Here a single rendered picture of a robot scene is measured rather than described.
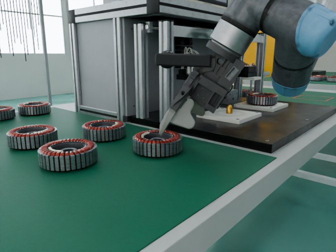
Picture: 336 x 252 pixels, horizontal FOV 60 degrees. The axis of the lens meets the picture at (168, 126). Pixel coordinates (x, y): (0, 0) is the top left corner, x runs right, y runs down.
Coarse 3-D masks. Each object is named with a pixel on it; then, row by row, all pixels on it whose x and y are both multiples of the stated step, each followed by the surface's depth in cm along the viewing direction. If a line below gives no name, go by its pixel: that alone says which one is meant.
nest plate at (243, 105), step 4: (236, 104) 109; (240, 104) 108; (244, 104) 108; (248, 104) 108; (252, 104) 108; (276, 104) 108; (280, 104) 108; (284, 104) 108; (248, 108) 106; (252, 108) 105; (256, 108) 104; (260, 108) 103; (264, 108) 102; (268, 108) 101; (272, 108) 100; (276, 108) 103; (280, 108) 106
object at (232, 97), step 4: (228, 92) 114; (232, 92) 117; (236, 92) 119; (228, 96) 115; (232, 96) 117; (236, 96) 120; (224, 100) 116; (228, 100) 115; (232, 100) 118; (236, 100) 120
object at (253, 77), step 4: (244, 68) 109; (248, 68) 108; (252, 68) 110; (240, 72) 110; (244, 72) 109; (248, 72) 108; (252, 72) 110; (240, 76) 110; (244, 76) 109; (248, 76) 108; (252, 76) 111; (256, 76) 112
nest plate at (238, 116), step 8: (208, 112) 93; (216, 112) 93; (224, 112) 93; (232, 112) 93; (240, 112) 93; (248, 112) 93; (256, 112) 93; (224, 120) 85; (232, 120) 84; (240, 120) 83; (248, 120) 87
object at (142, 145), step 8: (136, 136) 64; (144, 136) 66; (152, 136) 68; (160, 136) 69; (168, 136) 67; (176, 136) 64; (136, 144) 63; (144, 144) 61; (152, 144) 60; (160, 144) 61; (168, 144) 61; (176, 144) 62; (136, 152) 63; (144, 152) 61; (152, 152) 61; (160, 152) 61; (168, 152) 61; (176, 152) 63
